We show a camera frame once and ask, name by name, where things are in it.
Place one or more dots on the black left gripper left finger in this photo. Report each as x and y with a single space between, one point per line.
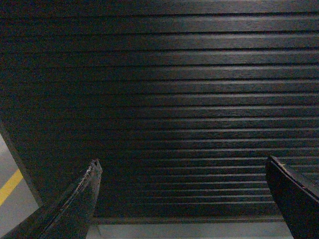
67 217

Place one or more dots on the black slatted checkout counter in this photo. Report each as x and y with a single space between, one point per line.
182 101

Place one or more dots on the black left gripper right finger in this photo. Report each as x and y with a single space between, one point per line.
297 197

